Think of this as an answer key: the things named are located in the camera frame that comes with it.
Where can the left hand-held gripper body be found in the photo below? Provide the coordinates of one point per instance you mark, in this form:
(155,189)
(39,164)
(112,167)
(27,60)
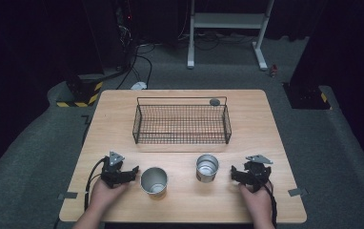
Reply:
(111,170)

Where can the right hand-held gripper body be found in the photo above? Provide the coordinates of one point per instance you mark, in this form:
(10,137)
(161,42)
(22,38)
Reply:
(257,173)

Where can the orange metal can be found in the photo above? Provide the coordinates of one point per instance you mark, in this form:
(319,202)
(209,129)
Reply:
(154,182)

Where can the silver metal can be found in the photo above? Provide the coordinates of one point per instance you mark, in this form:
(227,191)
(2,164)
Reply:
(207,168)

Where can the person's left hand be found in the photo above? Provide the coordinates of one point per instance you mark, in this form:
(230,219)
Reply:
(105,194)

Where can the person's right hand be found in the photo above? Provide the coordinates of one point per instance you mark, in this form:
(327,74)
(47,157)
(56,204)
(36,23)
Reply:
(257,202)

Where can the grey tape piece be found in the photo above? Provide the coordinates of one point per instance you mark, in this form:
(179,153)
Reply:
(67,195)
(297,192)

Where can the grey round cap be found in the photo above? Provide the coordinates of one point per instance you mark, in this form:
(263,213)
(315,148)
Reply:
(214,102)

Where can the black yellow striped base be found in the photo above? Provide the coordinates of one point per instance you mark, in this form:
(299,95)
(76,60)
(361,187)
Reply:
(81,92)
(307,97)

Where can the white power adapter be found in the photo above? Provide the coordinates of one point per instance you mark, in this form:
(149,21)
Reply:
(138,85)

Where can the small red object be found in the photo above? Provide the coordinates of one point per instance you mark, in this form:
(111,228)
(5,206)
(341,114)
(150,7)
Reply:
(273,70)

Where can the black equipment rack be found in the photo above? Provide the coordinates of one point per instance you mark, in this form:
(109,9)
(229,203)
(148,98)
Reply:
(124,31)

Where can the white metal stand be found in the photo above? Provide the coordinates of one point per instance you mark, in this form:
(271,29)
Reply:
(227,20)

